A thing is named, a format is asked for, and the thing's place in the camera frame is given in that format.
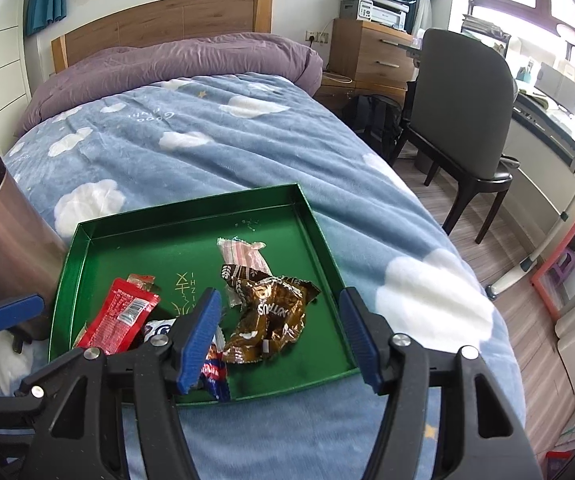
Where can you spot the white grey printer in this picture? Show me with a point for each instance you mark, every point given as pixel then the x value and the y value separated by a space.
pixel 372 7

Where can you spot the steel trash bin black lid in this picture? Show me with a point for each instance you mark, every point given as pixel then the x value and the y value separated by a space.
pixel 12 240

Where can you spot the black backpack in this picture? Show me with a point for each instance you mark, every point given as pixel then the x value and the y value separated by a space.
pixel 372 120

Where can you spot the wall socket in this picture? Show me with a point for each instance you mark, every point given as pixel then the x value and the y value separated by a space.
pixel 317 37

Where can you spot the long red snack packet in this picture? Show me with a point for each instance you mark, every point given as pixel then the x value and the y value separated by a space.
pixel 117 315

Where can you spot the green metal tray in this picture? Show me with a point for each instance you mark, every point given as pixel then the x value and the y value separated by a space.
pixel 167 255

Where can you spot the red framed mirror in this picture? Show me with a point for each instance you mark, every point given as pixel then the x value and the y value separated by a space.
pixel 547 280

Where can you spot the wooden headboard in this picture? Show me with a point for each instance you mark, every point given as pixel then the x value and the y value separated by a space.
pixel 167 15

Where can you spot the white desk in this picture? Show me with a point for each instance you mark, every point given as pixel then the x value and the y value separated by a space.
pixel 557 130

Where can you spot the pink snack wrapper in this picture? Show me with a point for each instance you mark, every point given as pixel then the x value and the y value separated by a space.
pixel 245 257

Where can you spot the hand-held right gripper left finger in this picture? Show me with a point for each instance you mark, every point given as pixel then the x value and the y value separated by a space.
pixel 200 340

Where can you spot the white blue red snack packet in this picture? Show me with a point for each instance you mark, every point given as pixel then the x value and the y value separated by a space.
pixel 215 370

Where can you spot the wooden drawer cabinet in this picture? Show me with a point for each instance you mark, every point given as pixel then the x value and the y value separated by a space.
pixel 362 55

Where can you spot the blue cloud print blanket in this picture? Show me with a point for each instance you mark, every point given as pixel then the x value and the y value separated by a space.
pixel 217 150

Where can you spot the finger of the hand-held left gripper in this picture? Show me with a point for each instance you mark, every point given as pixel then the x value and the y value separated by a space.
pixel 12 312
pixel 17 407

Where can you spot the grey box device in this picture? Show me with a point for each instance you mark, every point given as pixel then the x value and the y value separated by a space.
pixel 560 85

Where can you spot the grey chair black legs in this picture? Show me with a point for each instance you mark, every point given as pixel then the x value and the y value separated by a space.
pixel 457 110

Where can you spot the purple pillow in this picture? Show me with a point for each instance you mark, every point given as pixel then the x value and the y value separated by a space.
pixel 167 60

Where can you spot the brown snack packet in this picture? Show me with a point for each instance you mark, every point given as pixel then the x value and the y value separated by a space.
pixel 267 320

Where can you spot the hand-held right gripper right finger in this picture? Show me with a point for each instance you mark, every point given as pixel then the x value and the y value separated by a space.
pixel 360 340

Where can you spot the round desk lamp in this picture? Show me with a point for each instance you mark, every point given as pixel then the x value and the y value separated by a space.
pixel 570 32

